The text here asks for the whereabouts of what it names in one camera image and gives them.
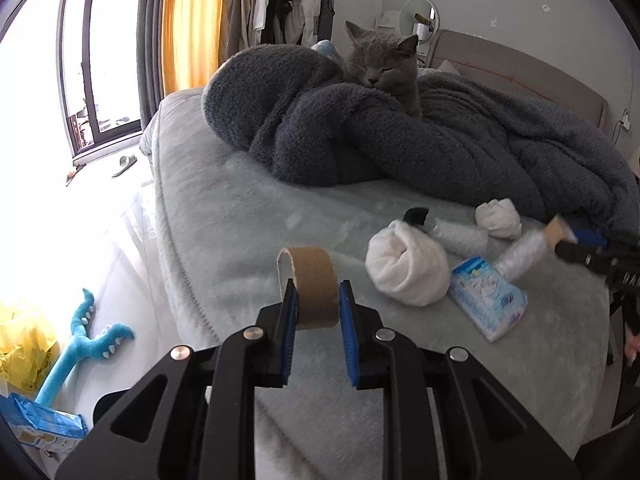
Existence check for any grey curtain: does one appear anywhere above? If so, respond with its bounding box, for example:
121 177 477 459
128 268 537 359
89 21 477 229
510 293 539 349
137 0 163 129

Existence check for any blue tissue package on floor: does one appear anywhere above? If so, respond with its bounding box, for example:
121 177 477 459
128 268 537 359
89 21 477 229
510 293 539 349
1 393 88 454

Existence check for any large white crumpled tissue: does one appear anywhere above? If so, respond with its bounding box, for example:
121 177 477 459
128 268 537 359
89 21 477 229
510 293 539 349
364 220 451 307

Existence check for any round vanity mirror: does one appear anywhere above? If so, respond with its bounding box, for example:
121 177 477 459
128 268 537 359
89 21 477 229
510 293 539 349
399 0 439 44

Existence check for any bubble wrap roll lower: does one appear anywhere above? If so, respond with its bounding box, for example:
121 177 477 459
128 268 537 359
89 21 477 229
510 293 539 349
492 230 549 282

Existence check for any yellow plastic bag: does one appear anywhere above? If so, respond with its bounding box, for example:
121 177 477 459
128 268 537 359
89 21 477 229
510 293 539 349
0 306 60 393

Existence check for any slipper on floor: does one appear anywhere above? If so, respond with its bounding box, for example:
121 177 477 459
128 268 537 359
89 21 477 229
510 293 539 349
113 155 137 178

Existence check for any small black curved piece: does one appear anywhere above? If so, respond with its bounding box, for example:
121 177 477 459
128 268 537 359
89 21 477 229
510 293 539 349
402 207 430 232

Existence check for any window frame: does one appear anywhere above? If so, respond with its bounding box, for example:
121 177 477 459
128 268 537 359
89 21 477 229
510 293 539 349
56 0 141 157

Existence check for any black trash bin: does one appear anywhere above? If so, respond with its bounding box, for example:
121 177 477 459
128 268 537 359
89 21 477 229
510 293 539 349
92 389 128 424

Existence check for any brown tape roll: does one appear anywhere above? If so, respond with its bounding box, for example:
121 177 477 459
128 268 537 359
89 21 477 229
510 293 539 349
277 246 338 330

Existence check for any brown bed headboard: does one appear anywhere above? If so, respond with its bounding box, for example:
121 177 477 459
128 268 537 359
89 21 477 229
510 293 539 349
425 29 608 129

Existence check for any blue white tissue pack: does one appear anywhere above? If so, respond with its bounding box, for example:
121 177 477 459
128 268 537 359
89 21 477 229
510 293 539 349
448 257 528 342

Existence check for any hanging clothes rack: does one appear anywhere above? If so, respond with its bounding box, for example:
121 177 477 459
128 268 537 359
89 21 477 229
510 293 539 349
220 0 335 60

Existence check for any dark grey fleece blanket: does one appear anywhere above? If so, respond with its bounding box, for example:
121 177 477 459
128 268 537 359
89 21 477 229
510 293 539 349
202 46 639 235

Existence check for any grey cat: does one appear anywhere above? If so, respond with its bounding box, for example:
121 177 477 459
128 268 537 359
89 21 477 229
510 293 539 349
344 21 422 119

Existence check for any orange curtain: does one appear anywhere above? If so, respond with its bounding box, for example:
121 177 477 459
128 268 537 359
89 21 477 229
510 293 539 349
160 0 224 96

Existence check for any small white tissue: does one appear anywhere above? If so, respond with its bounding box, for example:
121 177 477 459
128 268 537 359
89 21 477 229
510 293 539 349
475 198 522 240

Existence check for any blue plush toy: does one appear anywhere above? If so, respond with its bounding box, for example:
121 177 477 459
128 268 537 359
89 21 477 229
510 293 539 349
35 288 134 408

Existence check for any person's right hand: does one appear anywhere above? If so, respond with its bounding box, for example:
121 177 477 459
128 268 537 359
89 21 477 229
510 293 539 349
624 332 640 364

